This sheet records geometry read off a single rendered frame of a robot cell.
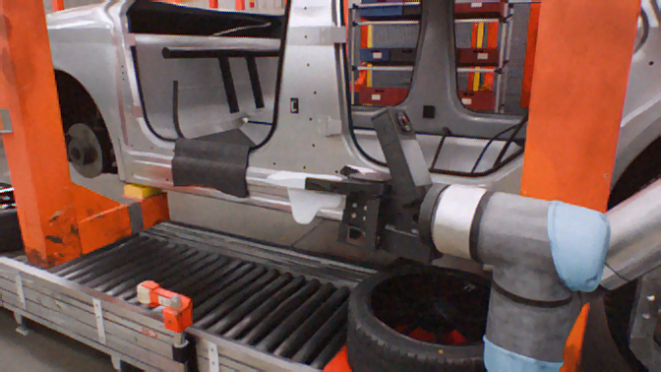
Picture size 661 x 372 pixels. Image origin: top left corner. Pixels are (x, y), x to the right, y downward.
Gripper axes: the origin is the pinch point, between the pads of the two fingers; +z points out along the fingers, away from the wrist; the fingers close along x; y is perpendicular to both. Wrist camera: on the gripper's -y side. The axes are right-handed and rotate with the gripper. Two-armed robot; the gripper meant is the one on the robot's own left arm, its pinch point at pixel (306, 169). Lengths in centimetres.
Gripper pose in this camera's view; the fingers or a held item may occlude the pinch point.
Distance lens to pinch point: 61.4
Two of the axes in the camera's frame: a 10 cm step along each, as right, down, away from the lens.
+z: -7.8, -1.7, 6.0
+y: -0.8, 9.8, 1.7
